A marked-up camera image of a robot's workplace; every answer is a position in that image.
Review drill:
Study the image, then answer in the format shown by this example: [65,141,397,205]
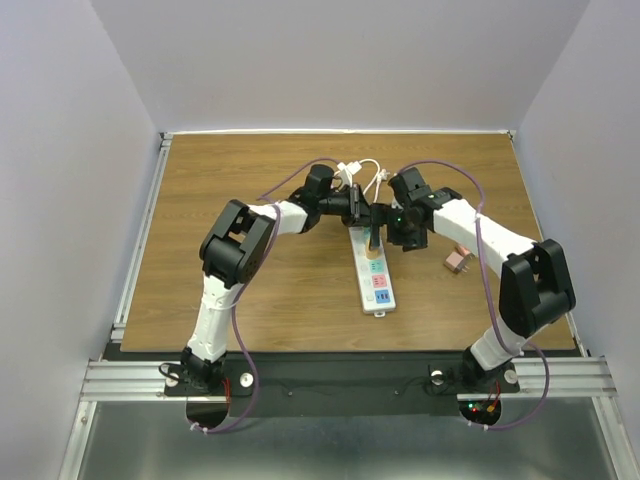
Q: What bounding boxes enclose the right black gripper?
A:
[367,202,427,252]

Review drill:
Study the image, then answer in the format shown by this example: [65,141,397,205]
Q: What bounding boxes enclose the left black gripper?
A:
[317,183,369,228]

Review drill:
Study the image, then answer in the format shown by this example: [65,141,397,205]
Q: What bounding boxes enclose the yellow charger plug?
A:
[365,240,383,260]

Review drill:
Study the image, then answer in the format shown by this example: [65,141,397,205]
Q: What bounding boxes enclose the white power strip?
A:
[348,227,396,318]

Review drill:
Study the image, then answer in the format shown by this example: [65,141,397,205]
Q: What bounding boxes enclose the brown pink charger plug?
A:
[444,251,472,274]

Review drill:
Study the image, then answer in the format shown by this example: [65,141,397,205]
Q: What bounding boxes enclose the pink orange charger plug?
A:
[455,245,474,260]

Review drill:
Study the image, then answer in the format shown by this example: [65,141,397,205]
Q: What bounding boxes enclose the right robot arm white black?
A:
[370,189,576,390]

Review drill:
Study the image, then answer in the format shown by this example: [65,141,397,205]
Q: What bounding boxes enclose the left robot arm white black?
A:
[180,159,368,394]

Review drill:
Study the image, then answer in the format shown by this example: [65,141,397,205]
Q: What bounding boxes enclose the white power strip cord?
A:
[357,158,392,199]

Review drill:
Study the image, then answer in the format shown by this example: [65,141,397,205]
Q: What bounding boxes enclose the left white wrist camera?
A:
[335,161,362,185]

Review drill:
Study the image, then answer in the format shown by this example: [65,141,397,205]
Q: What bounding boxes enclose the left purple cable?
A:
[188,158,346,435]

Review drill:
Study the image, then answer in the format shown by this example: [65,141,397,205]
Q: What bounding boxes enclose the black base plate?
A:
[102,351,524,419]

